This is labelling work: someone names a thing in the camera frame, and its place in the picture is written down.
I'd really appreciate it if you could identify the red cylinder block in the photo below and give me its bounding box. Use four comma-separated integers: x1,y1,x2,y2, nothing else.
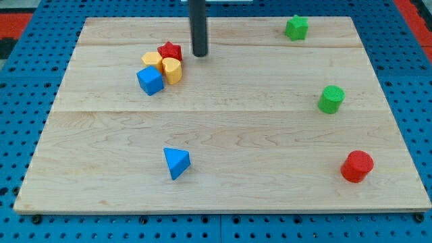
340,151,374,183

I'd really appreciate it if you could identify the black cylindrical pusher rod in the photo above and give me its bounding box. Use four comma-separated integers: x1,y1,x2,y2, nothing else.
188,0,208,57

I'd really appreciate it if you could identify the yellow hexagon block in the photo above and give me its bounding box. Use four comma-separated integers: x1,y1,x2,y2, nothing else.
141,51,163,73

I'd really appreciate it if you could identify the green star block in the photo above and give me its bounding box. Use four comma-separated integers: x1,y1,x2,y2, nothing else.
285,15,309,41

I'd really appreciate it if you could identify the wooden board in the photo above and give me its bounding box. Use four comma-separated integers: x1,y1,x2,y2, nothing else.
14,17,431,215

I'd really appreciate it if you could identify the yellow heart block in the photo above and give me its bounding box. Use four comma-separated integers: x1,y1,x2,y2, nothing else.
162,57,182,84

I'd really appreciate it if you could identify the blue cube block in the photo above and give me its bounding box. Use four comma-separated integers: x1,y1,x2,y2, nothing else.
136,66,164,96

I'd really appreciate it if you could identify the green cylinder block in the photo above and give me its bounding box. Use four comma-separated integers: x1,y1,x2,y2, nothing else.
318,85,345,114

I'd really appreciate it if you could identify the red star block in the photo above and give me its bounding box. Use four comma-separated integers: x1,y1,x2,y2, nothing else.
157,41,182,61

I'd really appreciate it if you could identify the blue triangle block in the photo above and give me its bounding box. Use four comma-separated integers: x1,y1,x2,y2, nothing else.
163,148,191,180

